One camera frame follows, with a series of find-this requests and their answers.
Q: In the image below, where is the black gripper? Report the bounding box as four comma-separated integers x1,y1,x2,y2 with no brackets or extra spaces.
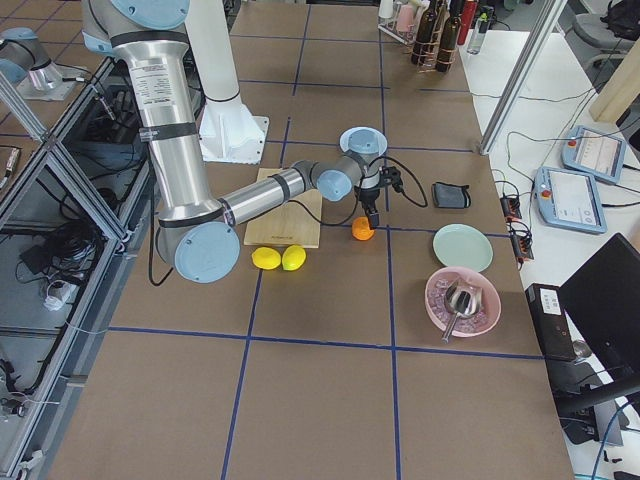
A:
358,187,379,229

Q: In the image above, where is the orange fruit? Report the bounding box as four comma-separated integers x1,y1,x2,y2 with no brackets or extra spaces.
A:
351,217,375,241

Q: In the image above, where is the light blue plate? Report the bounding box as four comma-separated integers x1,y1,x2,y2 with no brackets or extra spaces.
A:
339,126,388,155

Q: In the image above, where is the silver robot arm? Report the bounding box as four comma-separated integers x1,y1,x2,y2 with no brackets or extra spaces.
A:
82,1,387,283

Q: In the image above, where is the light green plate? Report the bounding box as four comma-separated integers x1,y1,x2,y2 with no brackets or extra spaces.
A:
433,224,494,272

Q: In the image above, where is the folded dark grey cloth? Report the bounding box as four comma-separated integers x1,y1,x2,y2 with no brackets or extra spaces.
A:
432,182,472,209

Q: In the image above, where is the bamboo cutting board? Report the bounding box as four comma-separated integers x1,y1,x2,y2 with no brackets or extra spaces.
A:
243,182,323,249

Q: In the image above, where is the right yellow lemon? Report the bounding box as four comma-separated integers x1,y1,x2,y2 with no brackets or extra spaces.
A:
281,245,307,271

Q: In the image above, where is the yellow lemon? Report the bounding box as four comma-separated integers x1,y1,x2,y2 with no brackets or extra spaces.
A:
281,245,307,271
251,247,281,270

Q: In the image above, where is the left yellow lemon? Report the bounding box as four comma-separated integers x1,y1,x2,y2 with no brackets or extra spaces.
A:
251,247,281,270

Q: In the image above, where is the pink bowl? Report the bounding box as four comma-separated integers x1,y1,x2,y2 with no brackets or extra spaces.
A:
424,266,501,338

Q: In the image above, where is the metal scoop spoon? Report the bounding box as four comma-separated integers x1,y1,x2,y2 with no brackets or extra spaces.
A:
441,280,483,343

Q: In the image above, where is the front dark wine bottle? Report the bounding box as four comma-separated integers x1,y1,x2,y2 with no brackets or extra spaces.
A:
411,0,447,66

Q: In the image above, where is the dark wine bottle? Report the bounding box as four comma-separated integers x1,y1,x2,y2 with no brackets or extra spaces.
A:
435,0,465,73
411,0,447,66

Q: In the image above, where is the middle dark wine bottle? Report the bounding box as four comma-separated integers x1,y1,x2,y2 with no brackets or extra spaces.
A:
435,0,465,73

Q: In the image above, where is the black desktop box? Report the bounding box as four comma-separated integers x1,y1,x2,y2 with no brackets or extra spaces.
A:
525,283,576,362

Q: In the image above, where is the near blue teach pendant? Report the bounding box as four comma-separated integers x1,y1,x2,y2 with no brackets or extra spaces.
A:
534,166,607,234

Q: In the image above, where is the blue teach pendant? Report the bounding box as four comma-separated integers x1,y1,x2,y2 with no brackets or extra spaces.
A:
534,166,607,234
561,125,627,184

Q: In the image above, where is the pink cup on top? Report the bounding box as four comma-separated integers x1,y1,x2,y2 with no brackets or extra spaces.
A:
396,4,415,33

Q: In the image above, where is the white cup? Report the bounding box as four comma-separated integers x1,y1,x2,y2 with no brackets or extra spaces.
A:
378,0,394,20

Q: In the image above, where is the grey water bottle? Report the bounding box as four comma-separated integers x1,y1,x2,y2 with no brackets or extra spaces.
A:
467,13,490,55

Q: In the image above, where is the far blue teach pendant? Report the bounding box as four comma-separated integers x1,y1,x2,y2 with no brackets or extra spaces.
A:
561,125,627,184

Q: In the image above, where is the red water bottle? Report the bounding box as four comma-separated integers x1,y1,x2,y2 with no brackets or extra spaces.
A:
457,0,479,46

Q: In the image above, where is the black computer monitor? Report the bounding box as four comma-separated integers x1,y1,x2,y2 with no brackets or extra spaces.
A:
556,233,639,416

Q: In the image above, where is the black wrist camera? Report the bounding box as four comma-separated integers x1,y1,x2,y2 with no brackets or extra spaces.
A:
380,167,404,193

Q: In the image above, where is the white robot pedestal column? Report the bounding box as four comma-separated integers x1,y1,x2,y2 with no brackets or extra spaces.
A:
185,0,269,164

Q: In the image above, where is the copper wire bottle rack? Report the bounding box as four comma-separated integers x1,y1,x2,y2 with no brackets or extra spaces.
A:
415,1,451,72

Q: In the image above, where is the white wire cup rack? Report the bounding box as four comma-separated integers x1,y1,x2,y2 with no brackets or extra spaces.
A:
378,0,424,46

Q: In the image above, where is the aluminium frame post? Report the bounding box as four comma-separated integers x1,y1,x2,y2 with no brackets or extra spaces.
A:
479,0,567,155

